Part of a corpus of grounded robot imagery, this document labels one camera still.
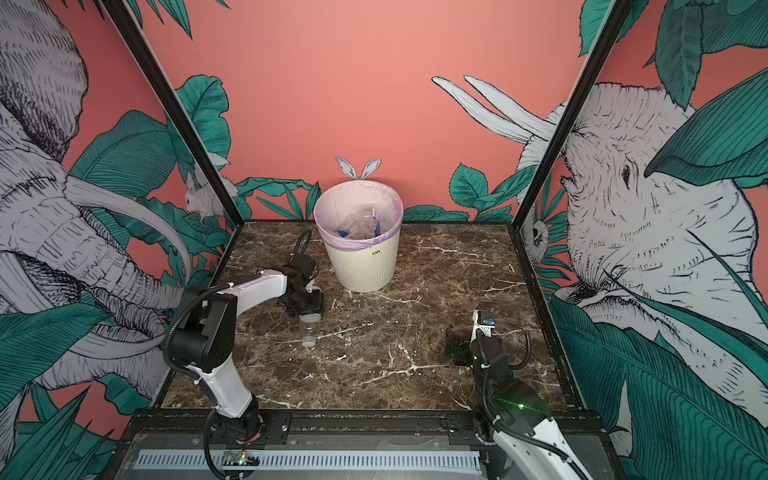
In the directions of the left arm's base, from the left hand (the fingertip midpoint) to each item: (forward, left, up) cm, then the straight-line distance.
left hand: (317, 305), depth 94 cm
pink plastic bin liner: (+25, -8, +22) cm, 35 cm away
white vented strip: (-41, -4, -2) cm, 41 cm away
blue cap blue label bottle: (+22, -11, +13) cm, 28 cm away
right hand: (-15, -41, +12) cm, 45 cm away
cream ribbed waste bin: (+5, -16, +12) cm, 21 cm away
